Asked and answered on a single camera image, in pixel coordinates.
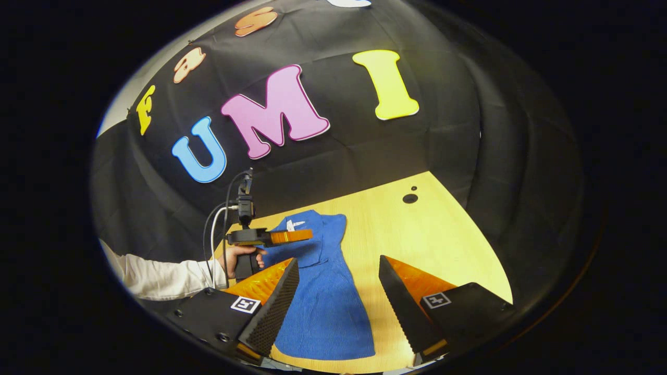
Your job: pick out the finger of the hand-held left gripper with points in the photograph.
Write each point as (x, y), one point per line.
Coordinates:
(289, 237)

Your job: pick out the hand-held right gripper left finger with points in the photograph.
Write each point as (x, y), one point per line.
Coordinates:
(276, 312)

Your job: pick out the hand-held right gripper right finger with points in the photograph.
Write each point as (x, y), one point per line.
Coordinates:
(401, 307)

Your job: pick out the blue button-up shirt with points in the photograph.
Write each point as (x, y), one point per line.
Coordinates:
(328, 312)

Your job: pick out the black backdrop cloth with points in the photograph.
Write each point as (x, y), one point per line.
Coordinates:
(443, 156)

